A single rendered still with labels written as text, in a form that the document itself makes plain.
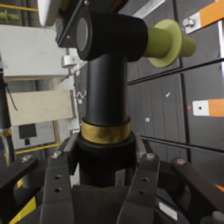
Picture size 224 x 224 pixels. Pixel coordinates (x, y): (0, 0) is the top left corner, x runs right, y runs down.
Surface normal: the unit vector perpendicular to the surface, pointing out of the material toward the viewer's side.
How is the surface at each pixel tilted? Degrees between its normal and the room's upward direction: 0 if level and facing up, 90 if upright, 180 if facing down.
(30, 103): 90
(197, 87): 0
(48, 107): 90
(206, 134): 0
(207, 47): 0
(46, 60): 90
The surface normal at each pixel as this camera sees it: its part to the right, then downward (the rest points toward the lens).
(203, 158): -0.87, 0.12
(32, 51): 0.48, -0.01
